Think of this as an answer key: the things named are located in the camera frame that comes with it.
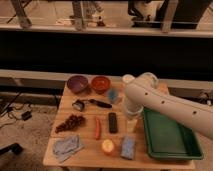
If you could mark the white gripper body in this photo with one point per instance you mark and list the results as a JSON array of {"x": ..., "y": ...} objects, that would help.
[{"x": 131, "y": 110}]

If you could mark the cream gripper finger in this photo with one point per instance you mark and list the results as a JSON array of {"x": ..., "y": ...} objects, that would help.
[
  {"x": 134, "y": 125},
  {"x": 128, "y": 126}
]

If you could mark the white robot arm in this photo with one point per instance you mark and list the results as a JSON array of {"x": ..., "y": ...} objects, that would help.
[{"x": 141, "y": 92}]

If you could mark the black remote control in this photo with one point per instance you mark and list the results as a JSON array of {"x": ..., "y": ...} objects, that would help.
[{"x": 112, "y": 120}]

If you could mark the yellow red apple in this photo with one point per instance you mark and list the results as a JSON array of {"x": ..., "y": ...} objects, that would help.
[{"x": 108, "y": 146}]

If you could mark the white paper cup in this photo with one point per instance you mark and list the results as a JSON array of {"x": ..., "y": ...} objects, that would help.
[{"x": 127, "y": 78}]

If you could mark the green plastic tray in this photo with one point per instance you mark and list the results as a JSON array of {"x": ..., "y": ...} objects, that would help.
[{"x": 169, "y": 140}]

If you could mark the wooden tongs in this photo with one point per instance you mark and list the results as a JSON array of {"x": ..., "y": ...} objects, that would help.
[{"x": 163, "y": 88}]

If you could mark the red bowl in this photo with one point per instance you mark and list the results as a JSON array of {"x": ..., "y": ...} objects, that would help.
[{"x": 100, "y": 84}]

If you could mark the bunch of dark grapes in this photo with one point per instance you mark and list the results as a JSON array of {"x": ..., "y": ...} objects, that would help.
[{"x": 71, "y": 123}]

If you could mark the purple bowl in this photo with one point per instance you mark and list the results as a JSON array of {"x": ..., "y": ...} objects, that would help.
[{"x": 77, "y": 83}]

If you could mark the blue grey cloth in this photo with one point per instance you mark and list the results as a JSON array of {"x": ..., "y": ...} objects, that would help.
[{"x": 66, "y": 147}]

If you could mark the black power adapter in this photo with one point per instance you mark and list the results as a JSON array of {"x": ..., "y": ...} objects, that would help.
[{"x": 26, "y": 115}]

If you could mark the black handled brush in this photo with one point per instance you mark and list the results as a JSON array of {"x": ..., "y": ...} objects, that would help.
[{"x": 81, "y": 104}]

